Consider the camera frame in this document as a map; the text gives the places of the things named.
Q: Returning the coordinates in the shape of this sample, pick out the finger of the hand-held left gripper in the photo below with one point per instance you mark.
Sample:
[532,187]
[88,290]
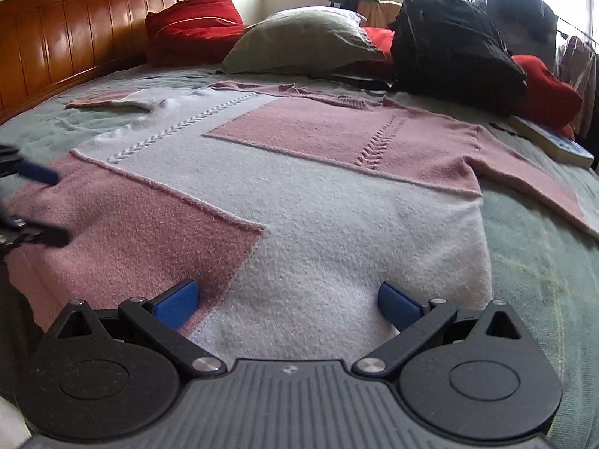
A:
[40,174]
[47,238]

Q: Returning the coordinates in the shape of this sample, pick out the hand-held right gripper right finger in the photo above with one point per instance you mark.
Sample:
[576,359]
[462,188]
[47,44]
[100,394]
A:
[397,305]

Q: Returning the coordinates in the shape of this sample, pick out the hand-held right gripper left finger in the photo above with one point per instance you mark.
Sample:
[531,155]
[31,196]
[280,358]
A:
[178,305]

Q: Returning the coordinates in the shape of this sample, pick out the pink and white sweater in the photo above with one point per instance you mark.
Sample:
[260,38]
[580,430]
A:
[327,196]

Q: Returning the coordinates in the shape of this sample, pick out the wooden headboard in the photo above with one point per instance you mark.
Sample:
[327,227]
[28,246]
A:
[61,37]

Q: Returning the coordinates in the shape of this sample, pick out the green plaid blanket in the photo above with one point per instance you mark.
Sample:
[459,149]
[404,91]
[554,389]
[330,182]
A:
[538,252]

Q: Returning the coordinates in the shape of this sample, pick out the person's white fleece top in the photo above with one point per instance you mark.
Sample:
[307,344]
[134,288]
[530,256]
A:
[11,425]

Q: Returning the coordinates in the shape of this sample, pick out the red cushions at left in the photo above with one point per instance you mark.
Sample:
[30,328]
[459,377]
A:
[192,28]

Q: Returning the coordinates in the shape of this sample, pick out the thick paperback book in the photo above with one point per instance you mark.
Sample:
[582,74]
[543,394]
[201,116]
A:
[557,145]

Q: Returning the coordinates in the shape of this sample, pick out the red cushion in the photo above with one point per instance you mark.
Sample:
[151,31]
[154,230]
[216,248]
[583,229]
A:
[380,38]
[547,93]

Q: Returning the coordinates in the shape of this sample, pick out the black backpack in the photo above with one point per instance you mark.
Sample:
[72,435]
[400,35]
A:
[449,42]

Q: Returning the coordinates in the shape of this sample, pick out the grey green pillow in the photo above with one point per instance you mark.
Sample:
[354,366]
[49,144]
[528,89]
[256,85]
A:
[304,39]

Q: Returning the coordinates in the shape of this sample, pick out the peach cloth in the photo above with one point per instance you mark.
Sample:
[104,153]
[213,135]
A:
[379,11]

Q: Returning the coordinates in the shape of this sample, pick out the hanging dark garment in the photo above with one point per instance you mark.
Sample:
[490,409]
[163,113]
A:
[526,9]

